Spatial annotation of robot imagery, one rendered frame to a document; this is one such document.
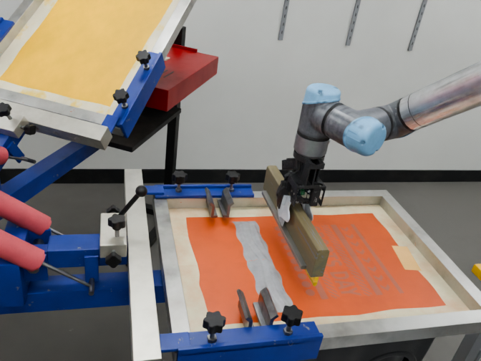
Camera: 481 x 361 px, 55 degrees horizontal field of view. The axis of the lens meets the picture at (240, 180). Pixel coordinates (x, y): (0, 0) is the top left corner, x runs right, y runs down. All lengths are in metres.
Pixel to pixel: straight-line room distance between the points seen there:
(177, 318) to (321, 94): 0.55
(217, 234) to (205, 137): 2.00
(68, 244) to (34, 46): 0.88
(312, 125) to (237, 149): 2.37
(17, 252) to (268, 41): 2.38
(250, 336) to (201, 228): 0.43
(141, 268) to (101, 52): 0.88
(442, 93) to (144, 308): 0.70
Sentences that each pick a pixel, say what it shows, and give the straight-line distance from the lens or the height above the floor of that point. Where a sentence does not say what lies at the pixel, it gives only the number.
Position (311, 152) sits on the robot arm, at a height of 1.31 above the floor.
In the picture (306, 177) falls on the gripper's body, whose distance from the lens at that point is 1.04.
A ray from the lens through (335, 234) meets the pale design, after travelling 1.41.
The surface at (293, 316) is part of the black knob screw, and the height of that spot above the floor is 1.06.
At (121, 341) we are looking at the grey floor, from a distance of 2.29.
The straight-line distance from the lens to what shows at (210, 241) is 1.28.
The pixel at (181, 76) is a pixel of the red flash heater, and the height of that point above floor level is 1.11.
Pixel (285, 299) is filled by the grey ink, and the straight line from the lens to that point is 1.15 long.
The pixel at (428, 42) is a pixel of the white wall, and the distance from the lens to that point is 3.65.
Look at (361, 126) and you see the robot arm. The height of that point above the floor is 1.41.
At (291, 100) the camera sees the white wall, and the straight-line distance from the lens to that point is 3.31.
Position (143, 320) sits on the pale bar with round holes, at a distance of 0.95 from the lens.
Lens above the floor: 1.73
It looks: 30 degrees down
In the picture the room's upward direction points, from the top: 9 degrees clockwise
